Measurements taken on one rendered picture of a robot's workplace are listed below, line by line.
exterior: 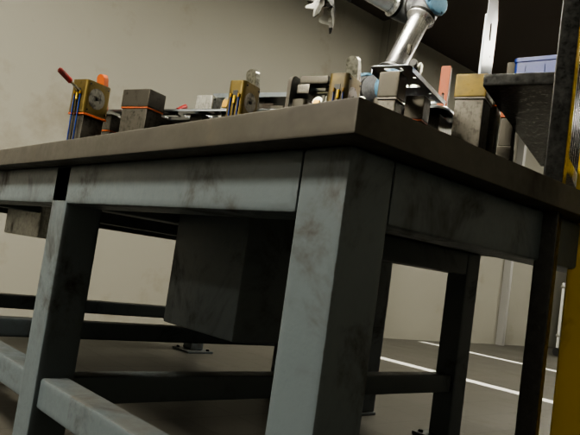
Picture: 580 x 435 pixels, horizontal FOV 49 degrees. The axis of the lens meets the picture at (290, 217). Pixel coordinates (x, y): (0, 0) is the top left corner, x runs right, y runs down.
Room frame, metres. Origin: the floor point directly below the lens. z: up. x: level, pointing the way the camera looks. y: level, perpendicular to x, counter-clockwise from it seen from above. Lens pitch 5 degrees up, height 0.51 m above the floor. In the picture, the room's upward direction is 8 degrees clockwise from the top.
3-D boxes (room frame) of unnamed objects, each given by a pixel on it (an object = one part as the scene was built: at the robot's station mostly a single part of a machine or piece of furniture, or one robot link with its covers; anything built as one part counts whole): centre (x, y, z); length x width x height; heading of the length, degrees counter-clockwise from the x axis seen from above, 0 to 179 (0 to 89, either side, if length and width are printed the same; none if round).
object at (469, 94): (1.59, -0.42, 0.88); 0.08 x 0.08 x 0.36; 60
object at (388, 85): (1.43, -0.19, 0.84); 0.05 x 0.05 x 0.29; 60
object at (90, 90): (2.20, 0.76, 0.88); 0.14 x 0.09 x 0.36; 150
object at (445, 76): (1.92, -0.41, 0.95); 0.03 x 0.01 x 0.50; 60
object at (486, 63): (1.69, -0.47, 1.17); 0.12 x 0.01 x 0.34; 150
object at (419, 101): (1.59, -0.28, 0.84); 0.05 x 0.05 x 0.29; 60
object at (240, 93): (1.88, 0.20, 0.87); 0.12 x 0.07 x 0.35; 150
